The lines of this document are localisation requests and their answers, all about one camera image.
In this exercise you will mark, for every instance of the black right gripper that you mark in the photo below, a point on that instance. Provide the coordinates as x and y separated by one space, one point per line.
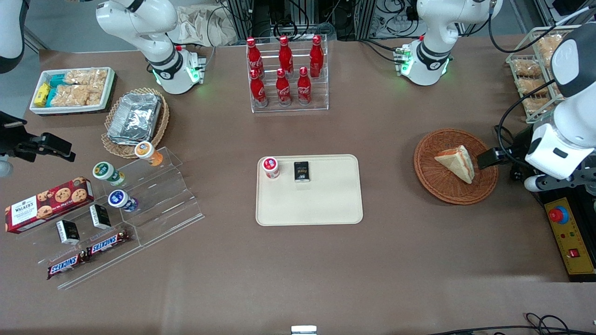
14 143

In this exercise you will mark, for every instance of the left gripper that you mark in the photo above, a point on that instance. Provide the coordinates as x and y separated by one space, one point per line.
516 154

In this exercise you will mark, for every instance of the triangular sandwich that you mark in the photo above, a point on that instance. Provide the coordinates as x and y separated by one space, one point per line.
458 163

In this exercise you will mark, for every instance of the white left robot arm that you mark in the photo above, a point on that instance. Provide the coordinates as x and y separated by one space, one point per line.
437 28

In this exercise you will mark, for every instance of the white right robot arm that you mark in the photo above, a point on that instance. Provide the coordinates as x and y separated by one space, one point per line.
139 23

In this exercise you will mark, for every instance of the round brown wicker basket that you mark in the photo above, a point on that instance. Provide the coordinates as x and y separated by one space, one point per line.
433 181

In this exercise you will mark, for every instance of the oval light wicker basket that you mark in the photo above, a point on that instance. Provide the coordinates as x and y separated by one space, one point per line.
111 146

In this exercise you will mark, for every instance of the beige plastic tray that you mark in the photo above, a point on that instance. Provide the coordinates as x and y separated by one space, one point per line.
326 204

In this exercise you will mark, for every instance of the black power plug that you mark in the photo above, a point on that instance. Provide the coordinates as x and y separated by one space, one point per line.
516 173

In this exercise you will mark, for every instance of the yellow snack packet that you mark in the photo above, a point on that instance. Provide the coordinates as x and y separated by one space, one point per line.
42 94

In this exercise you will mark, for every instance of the teal snack packet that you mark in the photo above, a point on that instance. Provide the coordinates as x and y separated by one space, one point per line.
52 97
57 81

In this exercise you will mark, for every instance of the clear rice cracker bag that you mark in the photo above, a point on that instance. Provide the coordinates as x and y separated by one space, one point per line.
548 46
527 68
532 86
539 105
86 77
77 95

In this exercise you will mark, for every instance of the red Walkers cookie box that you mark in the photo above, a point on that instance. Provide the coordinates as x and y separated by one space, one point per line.
46 204

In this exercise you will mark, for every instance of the green lid gum bottle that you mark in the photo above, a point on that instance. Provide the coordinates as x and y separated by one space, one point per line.
104 171

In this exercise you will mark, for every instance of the white rectangular snack bin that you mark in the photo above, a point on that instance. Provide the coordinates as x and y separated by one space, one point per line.
109 93

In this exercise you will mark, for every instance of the stack of foil trays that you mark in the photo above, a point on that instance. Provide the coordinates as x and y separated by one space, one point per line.
135 118

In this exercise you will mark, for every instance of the small black gum box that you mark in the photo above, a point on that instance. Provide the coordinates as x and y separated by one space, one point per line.
301 171
68 231
100 216

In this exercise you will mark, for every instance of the blue lid gum bottle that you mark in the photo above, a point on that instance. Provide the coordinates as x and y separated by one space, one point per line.
120 199

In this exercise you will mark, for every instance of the black appliance housing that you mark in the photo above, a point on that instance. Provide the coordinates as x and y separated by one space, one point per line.
586 204

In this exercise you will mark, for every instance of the orange lid gum bottle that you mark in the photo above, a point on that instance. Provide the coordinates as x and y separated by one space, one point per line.
146 151

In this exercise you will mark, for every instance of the yellow emergency stop box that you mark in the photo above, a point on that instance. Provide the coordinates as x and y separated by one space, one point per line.
570 242

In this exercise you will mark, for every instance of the Snickers chocolate bar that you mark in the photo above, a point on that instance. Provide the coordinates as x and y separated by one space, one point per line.
65 265
108 242

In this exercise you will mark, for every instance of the clear acrylic stepped display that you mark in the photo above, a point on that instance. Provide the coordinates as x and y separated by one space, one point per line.
163 204

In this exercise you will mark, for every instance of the clear acrylic bottle rack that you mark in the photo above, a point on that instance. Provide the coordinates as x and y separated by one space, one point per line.
321 97

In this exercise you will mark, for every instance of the crumpled beige cloth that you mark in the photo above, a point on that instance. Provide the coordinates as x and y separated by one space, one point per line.
195 25

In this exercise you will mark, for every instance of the red cola bottle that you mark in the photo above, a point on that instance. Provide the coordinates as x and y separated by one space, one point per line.
285 55
253 56
283 89
258 90
304 87
316 56

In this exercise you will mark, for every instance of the red lid gum bottle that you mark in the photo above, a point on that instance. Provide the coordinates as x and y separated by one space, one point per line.
270 167

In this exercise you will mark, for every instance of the small white box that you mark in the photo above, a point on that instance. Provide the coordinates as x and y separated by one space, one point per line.
303 330

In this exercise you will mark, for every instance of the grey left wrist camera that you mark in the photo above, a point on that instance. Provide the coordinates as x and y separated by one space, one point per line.
538 184

